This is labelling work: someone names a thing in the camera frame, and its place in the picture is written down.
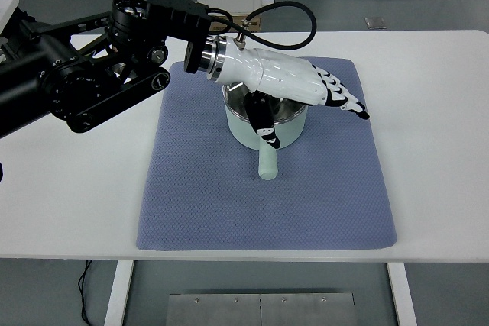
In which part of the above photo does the white and black hand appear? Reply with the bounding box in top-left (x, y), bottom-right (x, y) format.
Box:
top-left (212, 37), bottom-right (371, 150)

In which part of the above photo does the green pot with handle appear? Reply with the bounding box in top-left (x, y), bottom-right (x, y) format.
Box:
top-left (222, 81), bottom-right (309, 182)

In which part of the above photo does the glass lid with green knob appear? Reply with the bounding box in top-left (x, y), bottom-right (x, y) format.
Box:
top-left (222, 82), bottom-right (306, 121)

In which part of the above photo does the brown cardboard box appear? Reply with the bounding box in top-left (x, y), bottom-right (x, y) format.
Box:
top-left (209, 12), bottom-right (263, 34)

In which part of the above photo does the grey floor outlet plate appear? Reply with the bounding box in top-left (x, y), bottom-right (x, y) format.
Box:
top-left (364, 17), bottom-right (387, 31)

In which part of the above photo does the blue textured mat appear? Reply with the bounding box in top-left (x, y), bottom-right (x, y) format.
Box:
top-left (136, 57), bottom-right (397, 252)

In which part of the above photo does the grey metal plate with screws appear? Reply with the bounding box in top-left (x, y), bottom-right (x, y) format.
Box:
top-left (164, 292), bottom-right (359, 326)

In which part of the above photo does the white table leg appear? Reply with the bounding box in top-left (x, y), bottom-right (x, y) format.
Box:
top-left (103, 260), bottom-right (135, 326)
top-left (386, 262), bottom-right (418, 326)

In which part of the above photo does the black chair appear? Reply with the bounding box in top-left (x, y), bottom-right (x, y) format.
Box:
top-left (13, 7), bottom-right (39, 25)

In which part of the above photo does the white side table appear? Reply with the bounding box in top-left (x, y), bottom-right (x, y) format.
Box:
top-left (0, 0), bottom-right (20, 37)

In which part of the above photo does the black floor cable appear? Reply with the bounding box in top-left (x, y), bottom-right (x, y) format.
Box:
top-left (77, 260), bottom-right (95, 326)

